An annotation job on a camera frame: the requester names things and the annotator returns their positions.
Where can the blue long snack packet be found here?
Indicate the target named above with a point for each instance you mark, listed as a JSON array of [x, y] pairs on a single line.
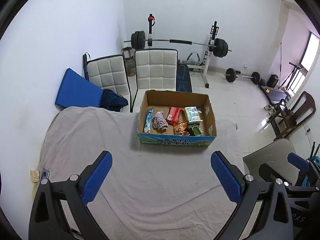
[[148, 120]]

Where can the white padded chair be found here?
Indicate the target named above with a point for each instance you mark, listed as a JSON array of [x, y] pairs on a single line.
[[108, 73], [155, 70]]

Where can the floor barbell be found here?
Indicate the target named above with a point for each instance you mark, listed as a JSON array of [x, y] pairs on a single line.
[[231, 75]]

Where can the barbell on rack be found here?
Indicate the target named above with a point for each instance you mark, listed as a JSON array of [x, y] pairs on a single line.
[[138, 40]]

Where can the treadmill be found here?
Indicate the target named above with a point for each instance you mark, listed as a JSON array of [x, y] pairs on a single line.
[[273, 95]]

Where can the yellow tissue pack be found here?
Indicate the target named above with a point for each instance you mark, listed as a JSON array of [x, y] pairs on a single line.
[[192, 115]]

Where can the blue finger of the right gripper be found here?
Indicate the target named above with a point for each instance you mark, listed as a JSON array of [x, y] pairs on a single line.
[[298, 162]]

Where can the purple cloth bundle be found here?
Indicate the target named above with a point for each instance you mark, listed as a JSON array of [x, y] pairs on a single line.
[[159, 122]]

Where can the right white padded chair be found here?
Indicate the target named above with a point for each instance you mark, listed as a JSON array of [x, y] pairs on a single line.
[[155, 70]]

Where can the open cardboard box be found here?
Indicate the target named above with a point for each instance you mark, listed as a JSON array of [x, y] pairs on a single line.
[[158, 100]]

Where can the black blue bench pad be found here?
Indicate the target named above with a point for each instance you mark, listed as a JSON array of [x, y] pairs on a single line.
[[183, 80]]

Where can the beige plastic chair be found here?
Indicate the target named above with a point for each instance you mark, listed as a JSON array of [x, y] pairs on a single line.
[[275, 155]]

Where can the left white padded chair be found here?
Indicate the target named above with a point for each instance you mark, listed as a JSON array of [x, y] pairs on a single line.
[[108, 73]]

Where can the white weight bench rack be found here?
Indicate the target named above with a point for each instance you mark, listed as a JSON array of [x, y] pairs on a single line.
[[202, 67]]

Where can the brown wooden chair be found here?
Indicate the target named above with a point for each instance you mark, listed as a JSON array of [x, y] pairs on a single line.
[[285, 120]]

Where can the blue smartphone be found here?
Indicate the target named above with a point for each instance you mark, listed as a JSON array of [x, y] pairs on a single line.
[[45, 174]]

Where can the orange snack bag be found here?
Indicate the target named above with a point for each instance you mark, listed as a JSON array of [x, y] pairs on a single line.
[[179, 128]]

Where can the red snack packet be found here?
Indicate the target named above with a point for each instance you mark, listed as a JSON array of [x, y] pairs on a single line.
[[174, 115]]

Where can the green snack bag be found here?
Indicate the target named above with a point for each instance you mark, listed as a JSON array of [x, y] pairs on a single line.
[[193, 130]]

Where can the dark blue garment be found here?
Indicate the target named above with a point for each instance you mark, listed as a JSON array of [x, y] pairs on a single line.
[[112, 101]]

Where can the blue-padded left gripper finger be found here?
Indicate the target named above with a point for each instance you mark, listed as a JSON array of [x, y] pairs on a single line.
[[48, 220]]

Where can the black speaker box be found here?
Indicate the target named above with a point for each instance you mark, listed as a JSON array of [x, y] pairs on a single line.
[[272, 81]]

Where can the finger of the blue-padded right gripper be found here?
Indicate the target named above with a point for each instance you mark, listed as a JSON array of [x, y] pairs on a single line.
[[244, 191]]

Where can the blue foam mat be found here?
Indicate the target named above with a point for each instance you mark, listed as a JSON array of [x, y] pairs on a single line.
[[76, 91]]

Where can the grey table cloth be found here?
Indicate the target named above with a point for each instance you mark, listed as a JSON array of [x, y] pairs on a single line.
[[151, 191]]

